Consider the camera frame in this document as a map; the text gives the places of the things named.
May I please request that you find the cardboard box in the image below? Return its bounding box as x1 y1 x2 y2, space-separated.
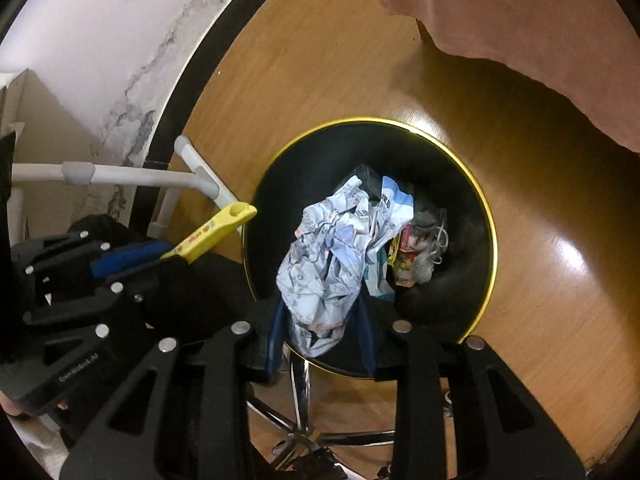
0 70 132 241

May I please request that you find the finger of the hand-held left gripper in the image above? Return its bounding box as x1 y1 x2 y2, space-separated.
12 231 174 282
24 259 177 329

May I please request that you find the printed paper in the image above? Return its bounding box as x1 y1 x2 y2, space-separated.
276 175 382 359

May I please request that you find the chrome chair base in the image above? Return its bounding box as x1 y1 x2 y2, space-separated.
247 355 457 477

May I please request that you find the white string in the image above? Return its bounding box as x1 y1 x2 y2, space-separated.
429 224 452 267

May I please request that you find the white and blue packet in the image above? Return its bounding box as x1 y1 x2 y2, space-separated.
362 176 416 304

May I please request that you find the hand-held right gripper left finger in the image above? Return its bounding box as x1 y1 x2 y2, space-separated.
59 300 292 480

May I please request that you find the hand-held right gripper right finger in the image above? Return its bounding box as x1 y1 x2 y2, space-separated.
350 294 587 480

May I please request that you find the pink blanket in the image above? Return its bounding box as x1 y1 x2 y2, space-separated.
340 0 640 154

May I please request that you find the white tube frame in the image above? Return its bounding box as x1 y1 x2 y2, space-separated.
10 135 237 235

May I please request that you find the black plastic piece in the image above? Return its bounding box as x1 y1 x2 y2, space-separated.
350 164 384 202

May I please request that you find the black gold-rimmed trash bin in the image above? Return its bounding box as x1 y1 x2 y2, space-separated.
242 118 499 379

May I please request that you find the red and yellow wrapper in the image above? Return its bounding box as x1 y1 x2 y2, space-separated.
387 222 436 289

